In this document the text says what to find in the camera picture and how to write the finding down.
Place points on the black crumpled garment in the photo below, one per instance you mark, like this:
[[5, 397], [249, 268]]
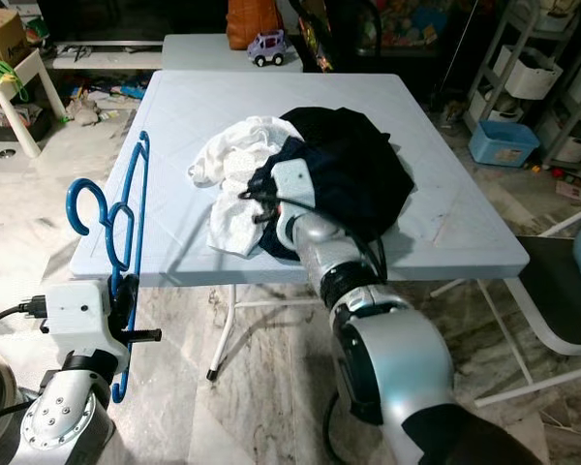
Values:
[[368, 165]]

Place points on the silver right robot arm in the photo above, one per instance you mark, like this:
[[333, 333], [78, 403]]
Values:
[[397, 378]]

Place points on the small white side table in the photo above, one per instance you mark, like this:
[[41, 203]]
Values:
[[203, 53]]

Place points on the brown cardboard box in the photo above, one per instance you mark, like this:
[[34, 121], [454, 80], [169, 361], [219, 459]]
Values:
[[0, 39]]

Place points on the navy blue garment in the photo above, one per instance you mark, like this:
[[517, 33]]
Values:
[[261, 184]]

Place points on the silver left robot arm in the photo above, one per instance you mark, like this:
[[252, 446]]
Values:
[[63, 421]]

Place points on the light blue plastic basket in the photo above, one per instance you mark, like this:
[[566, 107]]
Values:
[[504, 145]]

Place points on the white crumpled garment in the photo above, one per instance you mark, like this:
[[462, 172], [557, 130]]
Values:
[[237, 184]]

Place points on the white folding table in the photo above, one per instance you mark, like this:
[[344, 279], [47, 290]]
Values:
[[194, 126]]

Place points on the blue plastic clothes hanger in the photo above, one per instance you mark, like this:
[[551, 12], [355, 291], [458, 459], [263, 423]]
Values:
[[136, 194]]

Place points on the white low round-legged table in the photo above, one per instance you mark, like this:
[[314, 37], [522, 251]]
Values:
[[29, 126]]

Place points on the orange bag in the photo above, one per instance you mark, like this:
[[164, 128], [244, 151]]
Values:
[[252, 24]]

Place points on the small purple toy car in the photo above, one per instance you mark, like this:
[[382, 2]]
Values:
[[268, 48]]

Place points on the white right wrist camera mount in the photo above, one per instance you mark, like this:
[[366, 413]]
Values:
[[295, 184]]

